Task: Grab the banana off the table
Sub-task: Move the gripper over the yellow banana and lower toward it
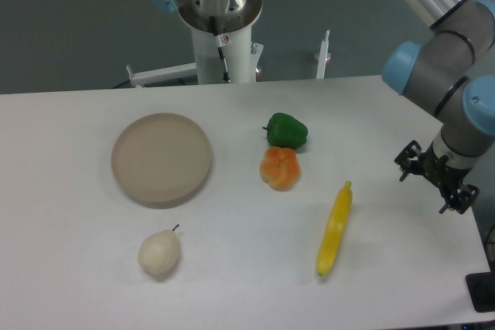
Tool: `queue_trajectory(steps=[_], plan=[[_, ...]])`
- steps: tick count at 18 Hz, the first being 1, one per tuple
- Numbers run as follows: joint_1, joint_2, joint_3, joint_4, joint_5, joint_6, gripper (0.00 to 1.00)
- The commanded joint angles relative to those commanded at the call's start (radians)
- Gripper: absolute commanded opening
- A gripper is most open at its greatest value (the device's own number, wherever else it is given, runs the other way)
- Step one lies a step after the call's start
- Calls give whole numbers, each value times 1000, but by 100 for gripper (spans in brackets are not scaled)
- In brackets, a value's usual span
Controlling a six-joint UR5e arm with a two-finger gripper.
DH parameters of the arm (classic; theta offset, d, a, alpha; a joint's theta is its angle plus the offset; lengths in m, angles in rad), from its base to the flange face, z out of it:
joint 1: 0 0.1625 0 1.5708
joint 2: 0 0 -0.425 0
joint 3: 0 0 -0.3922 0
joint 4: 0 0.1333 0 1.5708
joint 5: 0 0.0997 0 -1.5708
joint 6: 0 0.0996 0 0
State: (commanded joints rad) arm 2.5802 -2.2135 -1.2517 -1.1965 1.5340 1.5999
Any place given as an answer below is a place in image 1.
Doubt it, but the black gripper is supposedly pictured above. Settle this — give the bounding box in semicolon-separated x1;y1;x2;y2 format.
394;140;480;214

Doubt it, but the yellow toy banana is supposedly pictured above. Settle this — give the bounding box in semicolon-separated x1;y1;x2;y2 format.
316;181;353;277

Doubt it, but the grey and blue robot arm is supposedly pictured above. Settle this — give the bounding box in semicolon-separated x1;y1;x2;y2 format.
153;0;494;213

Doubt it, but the black device at table edge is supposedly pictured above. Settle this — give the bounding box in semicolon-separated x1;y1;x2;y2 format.
466;272;494;313

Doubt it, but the orange toy pumpkin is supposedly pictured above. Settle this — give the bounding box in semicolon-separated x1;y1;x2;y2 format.
259;146;301;191

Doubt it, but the green toy bell pepper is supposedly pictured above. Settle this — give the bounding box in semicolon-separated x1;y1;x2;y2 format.
263;112;309;150

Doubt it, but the beige round plate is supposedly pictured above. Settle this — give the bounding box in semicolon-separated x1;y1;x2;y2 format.
111;113;213;209

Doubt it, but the white toy pear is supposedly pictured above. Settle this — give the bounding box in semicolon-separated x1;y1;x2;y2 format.
138;223;180;280

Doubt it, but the white right support bracket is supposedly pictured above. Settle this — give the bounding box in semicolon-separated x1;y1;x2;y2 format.
316;29;331;80

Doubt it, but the white support bracket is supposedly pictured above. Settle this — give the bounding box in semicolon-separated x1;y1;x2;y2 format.
126;63;196;87
316;29;331;80

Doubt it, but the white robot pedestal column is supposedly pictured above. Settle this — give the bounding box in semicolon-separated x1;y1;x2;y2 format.
179;0;263;84

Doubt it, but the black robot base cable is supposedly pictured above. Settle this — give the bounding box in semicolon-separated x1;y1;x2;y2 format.
209;15;232;83

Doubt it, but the white left support bracket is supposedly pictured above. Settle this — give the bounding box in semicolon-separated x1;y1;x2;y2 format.
126;63;196;87

